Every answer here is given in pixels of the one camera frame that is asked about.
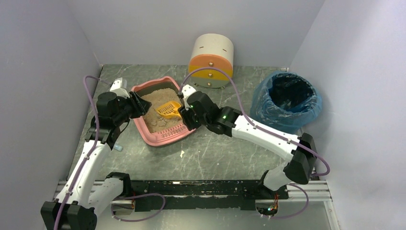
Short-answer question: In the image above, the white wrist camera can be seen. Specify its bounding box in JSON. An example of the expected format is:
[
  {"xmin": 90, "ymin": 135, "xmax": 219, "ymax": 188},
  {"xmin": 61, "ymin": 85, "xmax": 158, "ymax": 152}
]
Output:
[
  {"xmin": 178, "ymin": 84, "xmax": 197, "ymax": 102},
  {"xmin": 109, "ymin": 78, "xmax": 130, "ymax": 98}
]

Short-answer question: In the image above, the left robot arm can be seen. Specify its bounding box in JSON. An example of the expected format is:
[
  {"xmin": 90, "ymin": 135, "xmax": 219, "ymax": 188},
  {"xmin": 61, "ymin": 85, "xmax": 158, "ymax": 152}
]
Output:
[{"xmin": 40, "ymin": 92, "xmax": 152, "ymax": 230}]

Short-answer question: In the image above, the black bin with blue bag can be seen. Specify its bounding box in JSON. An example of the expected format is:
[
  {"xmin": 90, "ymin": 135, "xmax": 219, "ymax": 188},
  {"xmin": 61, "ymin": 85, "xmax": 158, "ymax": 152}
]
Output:
[{"xmin": 249, "ymin": 71, "xmax": 322, "ymax": 134}]

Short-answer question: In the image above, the round pastel drawer cabinet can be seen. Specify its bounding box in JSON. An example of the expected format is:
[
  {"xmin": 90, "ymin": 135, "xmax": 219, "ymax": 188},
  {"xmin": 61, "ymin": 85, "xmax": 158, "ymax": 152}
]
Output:
[{"xmin": 188, "ymin": 34, "xmax": 234, "ymax": 88}]

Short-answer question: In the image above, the small light blue object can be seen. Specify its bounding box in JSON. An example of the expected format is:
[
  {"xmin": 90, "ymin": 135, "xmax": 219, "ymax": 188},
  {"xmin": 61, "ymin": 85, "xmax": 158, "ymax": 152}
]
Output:
[{"xmin": 113, "ymin": 144, "xmax": 123, "ymax": 152}]

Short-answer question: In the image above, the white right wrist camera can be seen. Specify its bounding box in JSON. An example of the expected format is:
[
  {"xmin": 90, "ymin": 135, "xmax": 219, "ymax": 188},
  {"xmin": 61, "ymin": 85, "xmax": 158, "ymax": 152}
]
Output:
[{"xmin": 178, "ymin": 84, "xmax": 197, "ymax": 102}]

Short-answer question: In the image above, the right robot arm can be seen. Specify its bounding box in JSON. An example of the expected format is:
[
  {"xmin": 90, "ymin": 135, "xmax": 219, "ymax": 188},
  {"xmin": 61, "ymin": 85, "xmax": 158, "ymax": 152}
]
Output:
[{"xmin": 179, "ymin": 87, "xmax": 316, "ymax": 191}]

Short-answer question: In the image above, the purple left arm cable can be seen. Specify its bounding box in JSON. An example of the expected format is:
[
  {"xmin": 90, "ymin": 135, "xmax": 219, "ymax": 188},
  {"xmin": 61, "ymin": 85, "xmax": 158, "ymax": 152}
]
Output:
[{"xmin": 52, "ymin": 75, "xmax": 167, "ymax": 230}]

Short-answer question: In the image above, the pink cat litter box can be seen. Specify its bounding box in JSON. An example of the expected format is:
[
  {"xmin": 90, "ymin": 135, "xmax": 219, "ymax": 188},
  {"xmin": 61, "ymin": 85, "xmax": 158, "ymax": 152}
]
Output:
[{"xmin": 131, "ymin": 76, "xmax": 193, "ymax": 147}]

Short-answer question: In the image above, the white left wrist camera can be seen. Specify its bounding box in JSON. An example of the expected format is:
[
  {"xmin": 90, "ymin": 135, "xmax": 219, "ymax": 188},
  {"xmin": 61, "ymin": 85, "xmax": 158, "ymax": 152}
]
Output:
[{"xmin": 109, "ymin": 78, "xmax": 130, "ymax": 98}]

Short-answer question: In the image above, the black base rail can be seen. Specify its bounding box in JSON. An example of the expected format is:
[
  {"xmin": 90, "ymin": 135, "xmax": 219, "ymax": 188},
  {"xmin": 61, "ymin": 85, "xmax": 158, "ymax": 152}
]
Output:
[{"xmin": 131, "ymin": 180, "xmax": 289, "ymax": 212}]

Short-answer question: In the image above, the yellow litter scoop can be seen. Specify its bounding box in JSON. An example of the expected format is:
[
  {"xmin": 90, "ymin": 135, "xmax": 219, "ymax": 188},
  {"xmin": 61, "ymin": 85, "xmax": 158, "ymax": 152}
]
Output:
[{"xmin": 155, "ymin": 101, "xmax": 181, "ymax": 119}]

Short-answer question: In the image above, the beige cat litter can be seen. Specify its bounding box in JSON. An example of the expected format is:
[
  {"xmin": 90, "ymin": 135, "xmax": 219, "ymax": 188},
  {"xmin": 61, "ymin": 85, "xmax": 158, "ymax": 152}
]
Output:
[{"xmin": 141, "ymin": 88, "xmax": 182, "ymax": 133}]

